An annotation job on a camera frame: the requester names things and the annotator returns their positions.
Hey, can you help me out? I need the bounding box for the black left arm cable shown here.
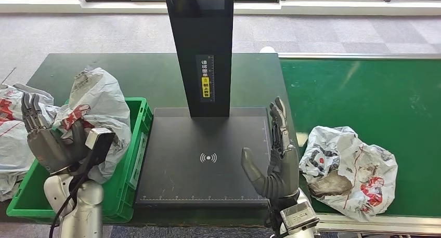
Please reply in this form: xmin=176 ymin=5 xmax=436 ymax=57
xmin=48 ymin=167 xmax=91 ymax=238

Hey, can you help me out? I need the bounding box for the white red-printed bag pile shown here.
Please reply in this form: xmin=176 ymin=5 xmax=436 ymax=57
xmin=0 ymin=83 xmax=63 ymax=203

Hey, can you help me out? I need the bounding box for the black yellow label sticker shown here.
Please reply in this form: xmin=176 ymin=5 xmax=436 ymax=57
xmin=196 ymin=55 xmax=215 ymax=103

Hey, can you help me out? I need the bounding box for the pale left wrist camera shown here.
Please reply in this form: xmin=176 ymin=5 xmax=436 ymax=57
xmin=84 ymin=127 xmax=116 ymax=167

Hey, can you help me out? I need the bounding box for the green plastic crate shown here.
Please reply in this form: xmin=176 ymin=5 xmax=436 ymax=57
xmin=6 ymin=97 xmax=153 ymax=224

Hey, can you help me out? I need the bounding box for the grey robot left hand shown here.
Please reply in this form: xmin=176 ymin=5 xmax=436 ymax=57
xmin=20 ymin=92 xmax=89 ymax=176

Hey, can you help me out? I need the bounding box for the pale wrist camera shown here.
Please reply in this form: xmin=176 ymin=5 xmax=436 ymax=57
xmin=279 ymin=201 xmax=321 ymax=235
xmin=84 ymin=127 xmax=116 ymax=167

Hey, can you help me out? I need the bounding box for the black inbound scanner machine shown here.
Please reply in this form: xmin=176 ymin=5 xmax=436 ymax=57
xmin=134 ymin=0 xmax=277 ymax=210

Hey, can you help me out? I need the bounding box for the white parcel bag brown patch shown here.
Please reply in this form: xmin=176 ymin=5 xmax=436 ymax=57
xmin=299 ymin=125 xmax=399 ymax=223

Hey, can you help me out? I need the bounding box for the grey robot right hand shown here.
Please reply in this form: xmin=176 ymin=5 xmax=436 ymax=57
xmin=240 ymin=96 xmax=300 ymax=200

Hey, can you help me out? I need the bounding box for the dark green table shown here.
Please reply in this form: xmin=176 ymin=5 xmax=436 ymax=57
xmin=0 ymin=52 xmax=317 ymax=229

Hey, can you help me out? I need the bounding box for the thin dark rod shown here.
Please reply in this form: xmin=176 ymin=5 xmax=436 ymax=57
xmin=1 ymin=67 xmax=18 ymax=84

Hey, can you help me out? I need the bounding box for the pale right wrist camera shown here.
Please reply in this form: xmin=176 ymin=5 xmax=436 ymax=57
xmin=279 ymin=201 xmax=321 ymax=235

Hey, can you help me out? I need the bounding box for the green conveyor belt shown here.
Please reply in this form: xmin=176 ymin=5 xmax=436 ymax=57
xmin=279 ymin=58 xmax=441 ymax=219

